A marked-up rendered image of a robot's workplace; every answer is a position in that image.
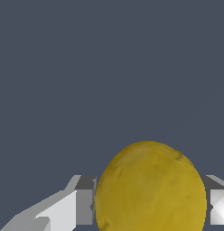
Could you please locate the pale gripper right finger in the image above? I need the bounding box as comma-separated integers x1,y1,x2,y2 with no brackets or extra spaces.
201,174,224,226

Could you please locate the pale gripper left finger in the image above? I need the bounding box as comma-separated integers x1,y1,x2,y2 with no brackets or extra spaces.
0,174,98,231

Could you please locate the yellow round fruit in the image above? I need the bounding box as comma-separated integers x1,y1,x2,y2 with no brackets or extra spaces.
94,140,208,231

